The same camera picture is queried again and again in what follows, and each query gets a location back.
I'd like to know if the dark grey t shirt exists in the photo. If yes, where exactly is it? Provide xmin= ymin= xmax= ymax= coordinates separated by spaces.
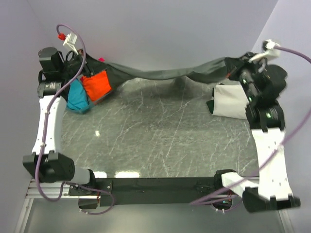
xmin=82 ymin=55 xmax=239 ymax=90

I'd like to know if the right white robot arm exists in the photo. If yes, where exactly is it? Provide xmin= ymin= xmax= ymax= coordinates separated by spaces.
xmin=214 ymin=52 xmax=301 ymax=213

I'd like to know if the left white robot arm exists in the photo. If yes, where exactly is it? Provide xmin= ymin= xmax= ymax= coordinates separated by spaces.
xmin=22 ymin=47 xmax=94 ymax=185

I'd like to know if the folded white t shirt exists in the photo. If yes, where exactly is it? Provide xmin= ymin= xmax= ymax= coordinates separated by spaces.
xmin=212 ymin=84 xmax=248 ymax=120

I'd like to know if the orange t shirt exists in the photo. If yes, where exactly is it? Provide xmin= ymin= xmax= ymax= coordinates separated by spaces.
xmin=81 ymin=70 xmax=112 ymax=102

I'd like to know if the teal t shirt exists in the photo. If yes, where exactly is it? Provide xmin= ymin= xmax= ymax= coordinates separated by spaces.
xmin=67 ymin=79 xmax=89 ymax=113

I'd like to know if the clear plastic basket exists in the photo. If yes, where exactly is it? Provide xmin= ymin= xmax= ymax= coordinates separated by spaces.
xmin=66 ymin=91 xmax=113 ymax=114

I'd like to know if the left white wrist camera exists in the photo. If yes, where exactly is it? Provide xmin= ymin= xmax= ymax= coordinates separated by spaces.
xmin=58 ymin=33 xmax=78 ymax=52

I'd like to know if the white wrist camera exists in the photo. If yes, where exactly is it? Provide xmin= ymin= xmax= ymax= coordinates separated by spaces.
xmin=248 ymin=39 xmax=280 ymax=63
xmin=58 ymin=33 xmax=78 ymax=52

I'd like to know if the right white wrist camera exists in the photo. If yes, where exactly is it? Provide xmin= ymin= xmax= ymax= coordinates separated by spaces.
xmin=248 ymin=39 xmax=280 ymax=63

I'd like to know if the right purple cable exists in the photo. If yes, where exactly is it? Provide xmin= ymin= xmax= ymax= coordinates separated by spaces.
xmin=189 ymin=46 xmax=311 ymax=207

